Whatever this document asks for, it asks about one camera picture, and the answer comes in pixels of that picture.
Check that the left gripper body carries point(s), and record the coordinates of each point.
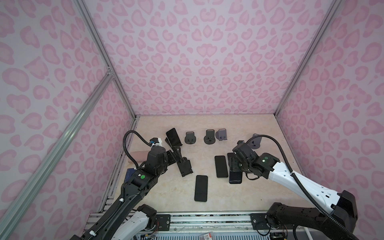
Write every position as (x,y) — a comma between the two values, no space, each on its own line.
(169,159)

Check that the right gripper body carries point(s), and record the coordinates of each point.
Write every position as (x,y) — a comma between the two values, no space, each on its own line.
(244,166)

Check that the purple phone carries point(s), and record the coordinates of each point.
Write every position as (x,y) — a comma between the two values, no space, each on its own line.
(231,156)

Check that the small phone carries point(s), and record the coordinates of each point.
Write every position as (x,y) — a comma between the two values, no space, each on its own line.
(235,176)

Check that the silver phone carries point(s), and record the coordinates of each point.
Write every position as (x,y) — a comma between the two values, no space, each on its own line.
(221,167)

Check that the teal-edged phone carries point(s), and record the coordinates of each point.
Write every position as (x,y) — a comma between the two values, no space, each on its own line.
(201,188)

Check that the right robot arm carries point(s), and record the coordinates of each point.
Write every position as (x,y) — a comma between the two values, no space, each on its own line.
(333,213)

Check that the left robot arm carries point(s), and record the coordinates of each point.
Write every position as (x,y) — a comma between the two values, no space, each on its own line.
(113,224)

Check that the black folding phone stand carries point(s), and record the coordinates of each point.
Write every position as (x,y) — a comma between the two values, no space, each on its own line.
(176,149)

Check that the black folding stand, front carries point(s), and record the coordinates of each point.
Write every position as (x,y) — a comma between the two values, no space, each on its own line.
(184,166)

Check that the black round phone stand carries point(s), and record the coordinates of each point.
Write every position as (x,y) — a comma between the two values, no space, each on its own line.
(210,138)

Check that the pink rectangular case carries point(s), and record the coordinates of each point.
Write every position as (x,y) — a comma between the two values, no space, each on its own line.
(140,156)

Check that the blue pad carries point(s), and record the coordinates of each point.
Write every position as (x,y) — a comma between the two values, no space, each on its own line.
(129,173)

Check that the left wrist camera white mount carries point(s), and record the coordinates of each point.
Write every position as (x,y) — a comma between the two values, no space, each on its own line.
(156,142)

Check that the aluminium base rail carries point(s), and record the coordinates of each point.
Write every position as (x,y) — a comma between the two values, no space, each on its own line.
(232,225)

